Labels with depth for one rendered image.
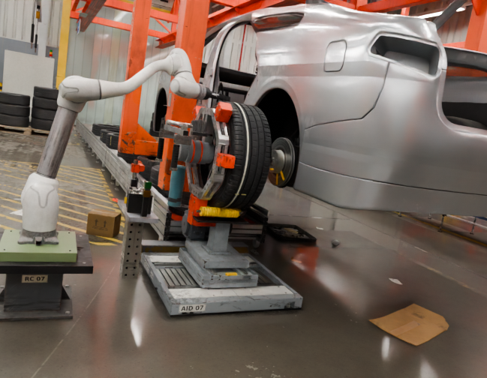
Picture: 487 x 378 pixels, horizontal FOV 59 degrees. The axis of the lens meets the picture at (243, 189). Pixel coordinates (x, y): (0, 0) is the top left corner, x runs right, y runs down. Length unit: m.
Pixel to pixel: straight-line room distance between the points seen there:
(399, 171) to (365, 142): 0.20
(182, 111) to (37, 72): 10.60
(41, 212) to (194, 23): 1.57
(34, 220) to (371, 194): 1.59
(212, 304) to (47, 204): 1.00
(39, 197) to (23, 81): 11.24
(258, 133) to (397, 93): 0.83
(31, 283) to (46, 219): 0.31
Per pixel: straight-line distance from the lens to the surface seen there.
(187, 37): 3.02
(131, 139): 4.90
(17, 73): 13.45
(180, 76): 2.45
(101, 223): 3.60
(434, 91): 2.06
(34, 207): 2.28
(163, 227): 3.24
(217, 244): 2.77
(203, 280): 2.56
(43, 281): 2.34
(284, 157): 2.77
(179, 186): 2.72
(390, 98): 2.02
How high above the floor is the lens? 1.09
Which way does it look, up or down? 9 degrees down
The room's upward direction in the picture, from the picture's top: 9 degrees clockwise
